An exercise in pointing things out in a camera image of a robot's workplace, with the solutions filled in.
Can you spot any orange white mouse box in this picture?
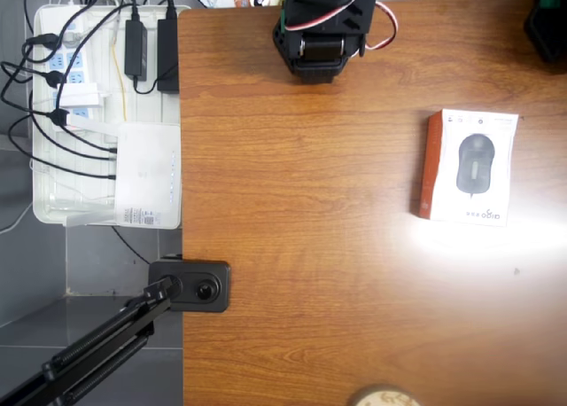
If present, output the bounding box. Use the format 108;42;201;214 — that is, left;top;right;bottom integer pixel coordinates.
417;108;520;228

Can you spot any black clamp boom stand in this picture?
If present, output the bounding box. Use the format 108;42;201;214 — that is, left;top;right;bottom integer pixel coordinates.
0;257;232;406

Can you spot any white router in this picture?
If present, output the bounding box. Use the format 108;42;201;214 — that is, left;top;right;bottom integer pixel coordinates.
66;115;183;230

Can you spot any wide black power adapter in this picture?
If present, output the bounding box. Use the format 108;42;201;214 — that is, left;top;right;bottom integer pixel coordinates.
156;17;181;93

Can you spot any slim black power adapter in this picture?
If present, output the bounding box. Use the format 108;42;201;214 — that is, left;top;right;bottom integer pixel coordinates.
123;19;149;81

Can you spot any round wooden coaster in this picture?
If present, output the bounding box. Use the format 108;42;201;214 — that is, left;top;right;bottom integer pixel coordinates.
349;384;422;406

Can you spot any white charger plug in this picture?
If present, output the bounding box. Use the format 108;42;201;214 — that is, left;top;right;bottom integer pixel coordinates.
58;82;102;111

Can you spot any white power strip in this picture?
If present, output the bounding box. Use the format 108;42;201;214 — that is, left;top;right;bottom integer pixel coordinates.
43;19;97;120

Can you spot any white cable tray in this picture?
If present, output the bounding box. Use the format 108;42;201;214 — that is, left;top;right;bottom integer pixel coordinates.
33;4;183;228

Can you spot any thin yellow cable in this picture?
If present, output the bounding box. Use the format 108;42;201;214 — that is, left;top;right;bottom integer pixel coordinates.
110;19;128;121

